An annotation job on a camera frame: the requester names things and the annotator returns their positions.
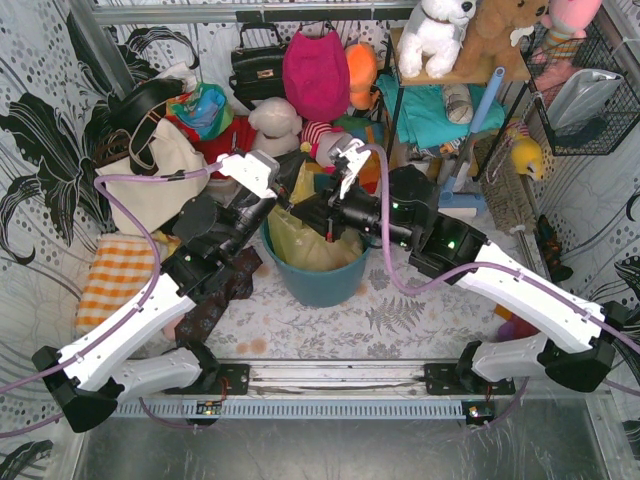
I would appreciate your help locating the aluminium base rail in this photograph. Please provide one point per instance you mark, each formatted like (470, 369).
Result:
(325, 380)

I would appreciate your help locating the cream canvas tote bag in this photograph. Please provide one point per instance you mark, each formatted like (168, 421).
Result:
(153, 204)

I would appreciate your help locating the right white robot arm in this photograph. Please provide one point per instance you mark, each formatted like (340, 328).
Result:
(576, 341)

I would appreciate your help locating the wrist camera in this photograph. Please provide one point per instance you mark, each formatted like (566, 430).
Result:
(348, 155)
(254, 170)

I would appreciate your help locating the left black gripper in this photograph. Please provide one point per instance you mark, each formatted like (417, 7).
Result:
(279, 185)

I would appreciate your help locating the pink white plush doll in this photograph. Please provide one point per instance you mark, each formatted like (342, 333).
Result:
(317, 138)

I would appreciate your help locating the white fluffy plush lamb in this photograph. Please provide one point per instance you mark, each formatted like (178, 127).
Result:
(277, 125)

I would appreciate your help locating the yellow plush duck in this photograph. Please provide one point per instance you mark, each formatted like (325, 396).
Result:
(525, 153)

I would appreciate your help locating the colourful striped cloth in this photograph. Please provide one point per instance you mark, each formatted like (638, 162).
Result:
(202, 114)

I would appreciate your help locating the yellow plastic trash bag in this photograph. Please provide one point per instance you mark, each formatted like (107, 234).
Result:
(299, 246)

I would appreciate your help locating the teal plastic trash bin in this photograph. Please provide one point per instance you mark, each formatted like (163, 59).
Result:
(318, 289)

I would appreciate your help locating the dark patterned necktie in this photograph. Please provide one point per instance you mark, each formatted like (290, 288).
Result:
(198, 324)

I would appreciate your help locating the red garment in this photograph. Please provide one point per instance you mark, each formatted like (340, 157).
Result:
(238, 136)

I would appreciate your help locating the black wire basket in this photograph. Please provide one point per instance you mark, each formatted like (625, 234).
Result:
(550, 69)

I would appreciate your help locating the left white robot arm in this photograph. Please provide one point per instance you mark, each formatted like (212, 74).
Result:
(92, 376)

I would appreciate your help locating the orange plush toy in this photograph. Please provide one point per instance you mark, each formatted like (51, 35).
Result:
(362, 64)

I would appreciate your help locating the teal cloth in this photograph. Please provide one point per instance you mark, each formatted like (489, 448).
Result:
(422, 119)

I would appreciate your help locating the black leather handbag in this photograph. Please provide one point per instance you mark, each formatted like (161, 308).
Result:
(258, 72)

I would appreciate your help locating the magenta felt bag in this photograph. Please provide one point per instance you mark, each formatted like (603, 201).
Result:
(316, 76)

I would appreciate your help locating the white plush dog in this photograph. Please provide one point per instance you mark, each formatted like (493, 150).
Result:
(432, 37)

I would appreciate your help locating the light blue squeegee tool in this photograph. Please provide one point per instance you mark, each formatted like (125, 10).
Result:
(461, 203)

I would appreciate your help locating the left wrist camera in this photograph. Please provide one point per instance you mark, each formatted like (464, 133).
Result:
(254, 170)

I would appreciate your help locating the black hat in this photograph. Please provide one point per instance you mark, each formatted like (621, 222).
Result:
(128, 112)

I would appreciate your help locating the orange checkered cloth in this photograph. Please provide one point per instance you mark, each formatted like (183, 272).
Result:
(122, 265)

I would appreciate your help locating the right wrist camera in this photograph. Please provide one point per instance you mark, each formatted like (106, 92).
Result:
(348, 155)

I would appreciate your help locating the grey foil pouch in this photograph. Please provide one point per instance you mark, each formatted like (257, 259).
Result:
(582, 96)

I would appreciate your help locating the pink plush toy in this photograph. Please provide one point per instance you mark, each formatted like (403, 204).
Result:
(566, 20)

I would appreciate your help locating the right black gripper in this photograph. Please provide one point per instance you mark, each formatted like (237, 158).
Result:
(330, 210)

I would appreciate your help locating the brown teddy bear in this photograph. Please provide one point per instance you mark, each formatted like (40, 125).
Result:
(493, 39)

